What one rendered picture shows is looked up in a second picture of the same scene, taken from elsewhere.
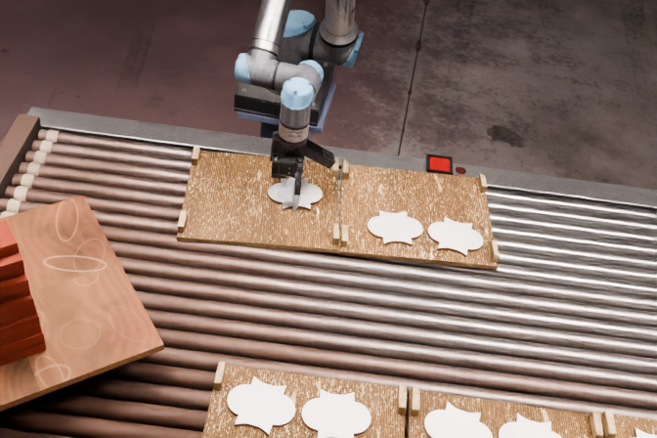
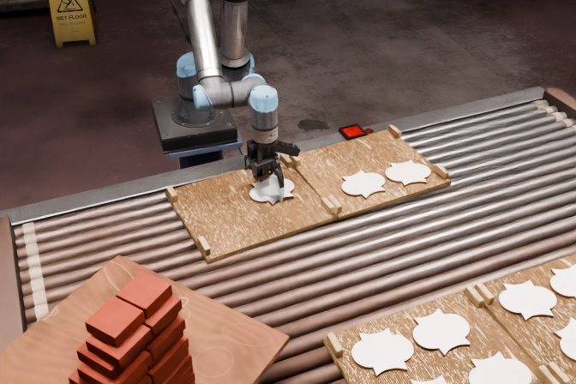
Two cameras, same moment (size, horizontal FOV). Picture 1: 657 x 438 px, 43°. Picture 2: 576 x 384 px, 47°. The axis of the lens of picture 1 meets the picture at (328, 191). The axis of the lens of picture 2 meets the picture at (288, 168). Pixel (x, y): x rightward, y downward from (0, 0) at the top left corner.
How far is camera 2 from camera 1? 72 cm
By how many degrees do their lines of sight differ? 19
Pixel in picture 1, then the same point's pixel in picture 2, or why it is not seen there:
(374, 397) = (453, 305)
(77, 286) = not seen: hidden behind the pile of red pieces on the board
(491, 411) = (533, 276)
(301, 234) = (301, 217)
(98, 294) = (201, 324)
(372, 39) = (173, 93)
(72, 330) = (206, 363)
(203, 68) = (51, 160)
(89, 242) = not seen: hidden behind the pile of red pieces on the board
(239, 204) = (236, 216)
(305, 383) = (398, 320)
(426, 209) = (372, 164)
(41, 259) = not seen: hidden behind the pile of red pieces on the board
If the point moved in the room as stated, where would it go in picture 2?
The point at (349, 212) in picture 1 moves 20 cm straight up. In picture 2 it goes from (321, 188) to (324, 133)
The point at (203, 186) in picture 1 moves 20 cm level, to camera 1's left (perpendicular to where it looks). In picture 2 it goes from (196, 213) to (128, 231)
